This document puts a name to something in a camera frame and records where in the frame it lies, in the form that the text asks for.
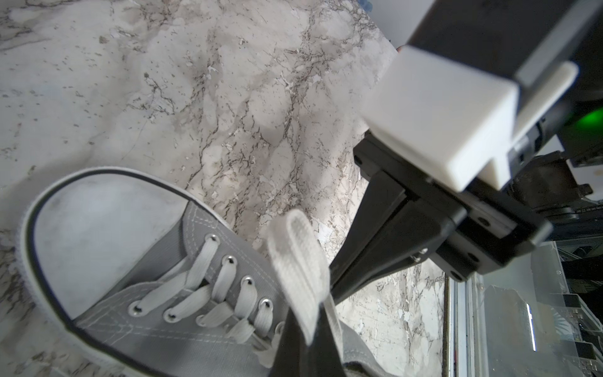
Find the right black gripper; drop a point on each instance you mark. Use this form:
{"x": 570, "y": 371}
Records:
{"x": 406, "y": 217}

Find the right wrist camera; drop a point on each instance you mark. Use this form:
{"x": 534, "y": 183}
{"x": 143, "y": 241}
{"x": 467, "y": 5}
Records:
{"x": 472, "y": 81}

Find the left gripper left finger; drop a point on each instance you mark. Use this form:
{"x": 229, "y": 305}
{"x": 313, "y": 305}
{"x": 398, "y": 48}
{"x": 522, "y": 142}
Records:
{"x": 291, "y": 346}

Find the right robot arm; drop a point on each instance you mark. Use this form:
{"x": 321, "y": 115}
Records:
{"x": 568, "y": 137}

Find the grey canvas sneaker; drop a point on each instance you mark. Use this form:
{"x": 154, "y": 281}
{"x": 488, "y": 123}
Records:
{"x": 84, "y": 239}

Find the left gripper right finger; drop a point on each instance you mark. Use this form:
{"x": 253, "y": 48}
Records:
{"x": 327, "y": 348}

